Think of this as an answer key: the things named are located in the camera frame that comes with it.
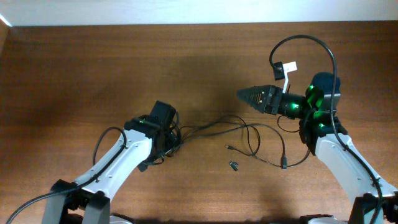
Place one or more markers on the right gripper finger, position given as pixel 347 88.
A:
pixel 257 104
pixel 254 92

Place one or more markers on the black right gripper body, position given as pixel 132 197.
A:
pixel 277 100

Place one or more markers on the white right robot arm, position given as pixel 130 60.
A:
pixel 374 200

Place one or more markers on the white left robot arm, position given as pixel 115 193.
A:
pixel 144 142

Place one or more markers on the small black adapter plug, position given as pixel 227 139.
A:
pixel 234 165

